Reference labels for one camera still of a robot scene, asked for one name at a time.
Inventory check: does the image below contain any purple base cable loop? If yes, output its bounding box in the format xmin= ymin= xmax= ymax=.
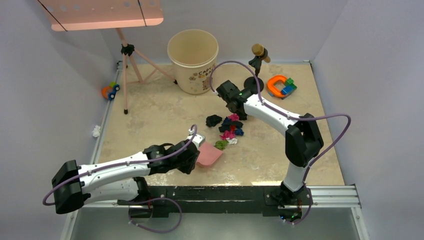
xmin=128 ymin=197 xmax=184 ymax=234

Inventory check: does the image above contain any orange toy track with blocks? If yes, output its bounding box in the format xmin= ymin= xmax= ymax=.
xmin=266 ymin=75 xmax=298 ymax=100

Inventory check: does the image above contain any pink paper scrap top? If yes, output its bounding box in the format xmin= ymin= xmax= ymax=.
xmin=228 ymin=113 xmax=240 ymax=122

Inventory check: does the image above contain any gold microphone on black stand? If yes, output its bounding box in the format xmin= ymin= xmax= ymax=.
xmin=243 ymin=43 xmax=271 ymax=94

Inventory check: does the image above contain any dark navy paper scrap front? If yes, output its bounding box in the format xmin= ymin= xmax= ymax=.
xmin=205 ymin=114 xmax=223 ymax=128

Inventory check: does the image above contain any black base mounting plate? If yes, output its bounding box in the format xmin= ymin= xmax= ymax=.
xmin=117 ymin=185 xmax=310 ymax=221

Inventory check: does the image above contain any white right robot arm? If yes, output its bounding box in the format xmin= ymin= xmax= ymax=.
xmin=214 ymin=80 xmax=324 ymax=205

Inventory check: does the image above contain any aluminium frame rail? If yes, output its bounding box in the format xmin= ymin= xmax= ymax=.
xmin=60 ymin=60 xmax=123 ymax=240

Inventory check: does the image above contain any orange blue toy car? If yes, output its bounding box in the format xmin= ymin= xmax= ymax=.
xmin=101 ymin=81 xmax=121 ymax=101

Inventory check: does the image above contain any white paper scrap front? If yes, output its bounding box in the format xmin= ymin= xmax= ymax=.
xmin=226 ymin=137 xmax=238 ymax=145

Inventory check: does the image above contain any pink plastic dustpan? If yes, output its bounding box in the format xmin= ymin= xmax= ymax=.
xmin=196 ymin=142 xmax=223 ymax=168

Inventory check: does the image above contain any green paper scrap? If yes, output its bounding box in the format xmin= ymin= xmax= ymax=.
xmin=214 ymin=140 xmax=229 ymax=151

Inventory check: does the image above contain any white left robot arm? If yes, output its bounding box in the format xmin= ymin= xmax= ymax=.
xmin=51 ymin=139 xmax=205 ymax=215

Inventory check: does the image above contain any blue paper scrap upper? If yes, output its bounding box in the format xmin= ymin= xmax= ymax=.
xmin=234 ymin=128 xmax=244 ymax=136

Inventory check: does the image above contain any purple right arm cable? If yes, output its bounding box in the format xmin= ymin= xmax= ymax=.
xmin=208 ymin=60 xmax=352 ymax=186

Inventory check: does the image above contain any pink music stand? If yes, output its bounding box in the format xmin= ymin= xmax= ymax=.
xmin=37 ymin=0 xmax=179 ymax=115

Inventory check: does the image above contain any cream capybara bucket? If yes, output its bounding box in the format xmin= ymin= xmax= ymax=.
xmin=167 ymin=29 xmax=219 ymax=95

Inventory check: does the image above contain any white paper scrap off table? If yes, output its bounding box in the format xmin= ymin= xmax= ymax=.
xmin=91 ymin=125 xmax=101 ymax=138

